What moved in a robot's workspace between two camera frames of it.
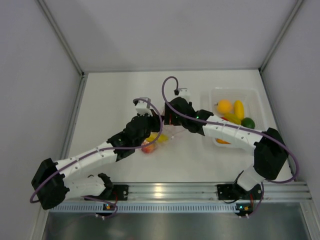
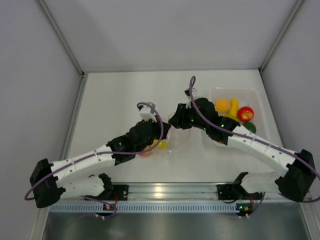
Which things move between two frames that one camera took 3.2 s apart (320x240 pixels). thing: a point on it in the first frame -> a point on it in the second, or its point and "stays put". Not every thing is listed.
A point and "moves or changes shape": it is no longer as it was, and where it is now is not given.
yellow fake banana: (153, 135) moves or changes shape
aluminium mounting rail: (287, 191) stays put
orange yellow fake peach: (224, 106) stays put
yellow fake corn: (239, 110) -> (233, 111)
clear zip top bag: (168, 141) stays put
